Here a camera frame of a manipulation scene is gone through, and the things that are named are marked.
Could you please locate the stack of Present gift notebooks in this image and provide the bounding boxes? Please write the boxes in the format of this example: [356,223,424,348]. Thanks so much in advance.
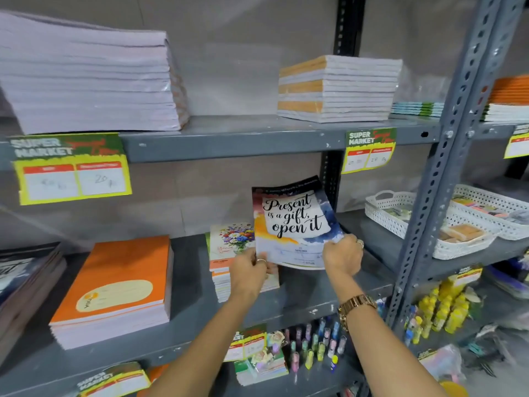
[0,242,68,364]

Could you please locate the gold wristwatch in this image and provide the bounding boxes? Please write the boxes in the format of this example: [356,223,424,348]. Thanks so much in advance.
[338,294,377,332]

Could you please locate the green yellow price tag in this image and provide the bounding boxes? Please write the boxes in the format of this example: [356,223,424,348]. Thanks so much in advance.
[341,127,397,175]
[9,132,133,206]
[503,124,529,160]
[454,266,484,288]
[76,361,152,397]
[223,323,268,363]

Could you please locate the grey metal shelf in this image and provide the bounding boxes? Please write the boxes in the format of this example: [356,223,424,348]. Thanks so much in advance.
[0,0,529,397]
[337,0,529,397]

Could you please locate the stack of flower cover notebooks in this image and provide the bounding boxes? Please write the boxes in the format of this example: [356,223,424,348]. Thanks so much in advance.
[205,222,281,304]

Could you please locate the group of yellow glue bottles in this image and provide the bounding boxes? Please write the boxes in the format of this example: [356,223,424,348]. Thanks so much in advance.
[403,278,472,348]

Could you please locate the person's left forearm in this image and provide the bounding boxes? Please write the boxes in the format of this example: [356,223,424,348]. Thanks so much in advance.
[142,291,265,397]

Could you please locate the row of small colourful bottles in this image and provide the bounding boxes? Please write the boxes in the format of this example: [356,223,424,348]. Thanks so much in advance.
[283,316,349,375]

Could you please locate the clear plastic packet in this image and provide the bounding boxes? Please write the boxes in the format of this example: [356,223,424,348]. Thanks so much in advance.
[417,344,467,383]

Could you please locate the orange brown packet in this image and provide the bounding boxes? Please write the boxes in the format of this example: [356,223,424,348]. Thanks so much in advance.
[438,223,484,244]

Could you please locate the person's right forearm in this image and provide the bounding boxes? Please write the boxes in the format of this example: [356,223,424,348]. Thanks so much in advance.
[330,272,449,397]

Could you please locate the Present gift notebook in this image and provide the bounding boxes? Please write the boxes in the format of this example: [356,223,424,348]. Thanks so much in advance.
[251,174,344,271]

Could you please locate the person's left hand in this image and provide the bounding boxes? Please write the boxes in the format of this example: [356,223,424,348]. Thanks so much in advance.
[228,246,281,303]

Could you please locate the green small packets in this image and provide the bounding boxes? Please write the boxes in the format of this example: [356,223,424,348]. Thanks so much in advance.
[382,204,414,222]

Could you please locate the long white plastic basket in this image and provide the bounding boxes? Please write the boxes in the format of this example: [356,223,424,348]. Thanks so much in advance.
[365,190,502,261]

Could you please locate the white stack with orange stripes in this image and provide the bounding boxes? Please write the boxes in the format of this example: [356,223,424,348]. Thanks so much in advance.
[277,55,404,124]

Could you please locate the white notebook stack shelf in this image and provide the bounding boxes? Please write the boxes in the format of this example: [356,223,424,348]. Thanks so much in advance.
[0,10,190,136]

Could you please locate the stack of pastel sticky notes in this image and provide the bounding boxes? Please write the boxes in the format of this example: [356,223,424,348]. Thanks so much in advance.
[233,330,290,387]

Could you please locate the colourful small packets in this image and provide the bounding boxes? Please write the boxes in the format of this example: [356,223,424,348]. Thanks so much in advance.
[452,196,503,216]

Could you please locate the person's right hand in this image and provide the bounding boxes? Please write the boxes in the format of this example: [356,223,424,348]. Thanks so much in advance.
[322,233,365,282]

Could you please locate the yellow plastic object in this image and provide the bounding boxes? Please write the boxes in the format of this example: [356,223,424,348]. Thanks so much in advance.
[439,380,470,397]

